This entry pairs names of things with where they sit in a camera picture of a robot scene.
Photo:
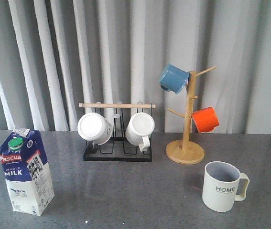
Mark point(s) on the cream HOME mug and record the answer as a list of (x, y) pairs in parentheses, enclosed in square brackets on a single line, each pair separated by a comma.
[(223, 185)]

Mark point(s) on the blue white milk carton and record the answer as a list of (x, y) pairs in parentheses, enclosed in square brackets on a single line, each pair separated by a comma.
[(27, 172)]

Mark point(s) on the ribbed white mug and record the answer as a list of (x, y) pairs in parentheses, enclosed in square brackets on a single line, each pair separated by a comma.
[(139, 130)]

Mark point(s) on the smooth white mug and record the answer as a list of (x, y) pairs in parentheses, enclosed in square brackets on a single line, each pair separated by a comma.
[(94, 128)]

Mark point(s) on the blue mug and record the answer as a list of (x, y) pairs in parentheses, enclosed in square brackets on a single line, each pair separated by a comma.
[(173, 79)]

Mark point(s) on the wooden mug tree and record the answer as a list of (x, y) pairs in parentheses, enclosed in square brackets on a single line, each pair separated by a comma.
[(185, 151)]

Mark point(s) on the orange mug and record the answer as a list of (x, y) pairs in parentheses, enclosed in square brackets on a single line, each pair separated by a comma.
[(205, 119)]

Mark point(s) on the grey white curtain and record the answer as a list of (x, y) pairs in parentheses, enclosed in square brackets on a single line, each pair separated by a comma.
[(55, 54)]

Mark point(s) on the black wire mug rack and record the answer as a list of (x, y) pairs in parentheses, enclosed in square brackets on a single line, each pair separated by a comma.
[(118, 148)]

